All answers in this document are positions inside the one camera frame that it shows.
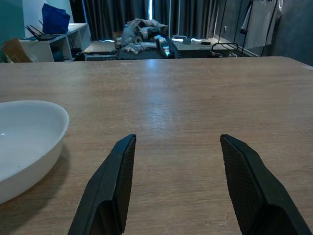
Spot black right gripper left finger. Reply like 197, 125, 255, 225
67, 134, 137, 235

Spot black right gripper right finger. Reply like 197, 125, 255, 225
220, 134, 313, 235

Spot white shallow bowl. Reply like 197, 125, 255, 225
0, 99, 70, 205

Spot white shelf unit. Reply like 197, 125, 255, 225
19, 23, 91, 62

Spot grey white equipment heap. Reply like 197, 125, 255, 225
114, 18, 175, 59

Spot black metal clothes rack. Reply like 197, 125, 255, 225
211, 0, 282, 58

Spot black router with antennas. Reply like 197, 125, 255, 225
25, 24, 62, 41

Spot white hanging garment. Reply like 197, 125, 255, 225
239, 0, 282, 49

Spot brown cardboard box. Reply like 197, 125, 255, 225
1, 37, 34, 63

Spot dark window curtain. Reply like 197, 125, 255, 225
83, 0, 220, 41

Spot blue bag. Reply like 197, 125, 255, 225
41, 3, 71, 35

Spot white metal pole frame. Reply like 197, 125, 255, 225
168, 0, 181, 37

